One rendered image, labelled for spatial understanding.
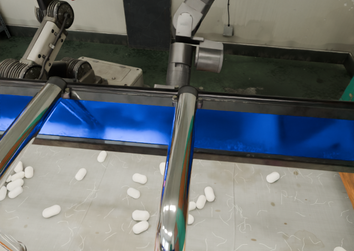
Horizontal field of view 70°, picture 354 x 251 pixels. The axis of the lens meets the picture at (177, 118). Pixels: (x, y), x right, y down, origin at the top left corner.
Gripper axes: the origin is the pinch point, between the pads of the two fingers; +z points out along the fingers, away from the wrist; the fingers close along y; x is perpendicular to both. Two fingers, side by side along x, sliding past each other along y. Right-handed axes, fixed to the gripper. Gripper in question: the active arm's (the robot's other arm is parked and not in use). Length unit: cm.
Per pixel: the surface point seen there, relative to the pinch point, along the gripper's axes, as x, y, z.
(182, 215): -41.2, 5.2, 8.5
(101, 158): 5.4, -18.0, 9.8
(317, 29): 160, 101, -108
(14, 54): 172, -180, -66
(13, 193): -2.1, -34.7, 19.1
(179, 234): -41.5, 5.1, 9.7
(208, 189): 1.1, 9.8, 13.4
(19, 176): 0.9, -36.1, 15.8
